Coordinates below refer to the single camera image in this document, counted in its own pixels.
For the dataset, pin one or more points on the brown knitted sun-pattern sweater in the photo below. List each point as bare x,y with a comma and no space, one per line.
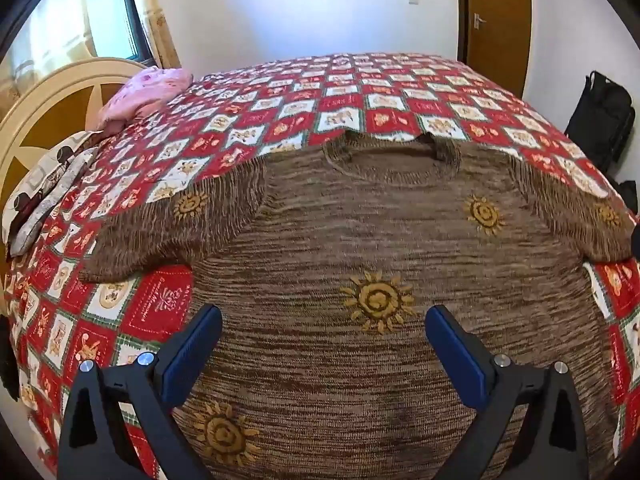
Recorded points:
350,220

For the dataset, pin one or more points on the cream wooden headboard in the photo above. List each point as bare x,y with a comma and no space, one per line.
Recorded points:
55,105

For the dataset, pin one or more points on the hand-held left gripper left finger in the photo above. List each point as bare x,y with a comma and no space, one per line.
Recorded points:
192,355

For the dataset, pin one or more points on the window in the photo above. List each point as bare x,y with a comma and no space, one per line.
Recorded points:
112,15

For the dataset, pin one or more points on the white grey patterned pillow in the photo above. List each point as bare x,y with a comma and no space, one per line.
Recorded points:
50,180

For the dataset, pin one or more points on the pink pillow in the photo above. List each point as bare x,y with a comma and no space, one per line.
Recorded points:
145,90

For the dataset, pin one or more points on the red checked printed bedspread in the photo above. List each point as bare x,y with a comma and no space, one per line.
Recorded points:
300,105

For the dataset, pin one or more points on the black bag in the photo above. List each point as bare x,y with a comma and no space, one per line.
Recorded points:
600,120

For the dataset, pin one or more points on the beige window curtain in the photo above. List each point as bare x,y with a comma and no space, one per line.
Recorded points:
160,20

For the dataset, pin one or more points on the brown wooden door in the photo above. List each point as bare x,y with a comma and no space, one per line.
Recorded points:
500,25

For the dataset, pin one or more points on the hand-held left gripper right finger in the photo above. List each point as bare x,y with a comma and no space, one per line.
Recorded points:
457,355

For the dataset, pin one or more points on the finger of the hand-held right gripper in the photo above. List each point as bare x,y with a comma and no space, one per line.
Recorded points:
636,242

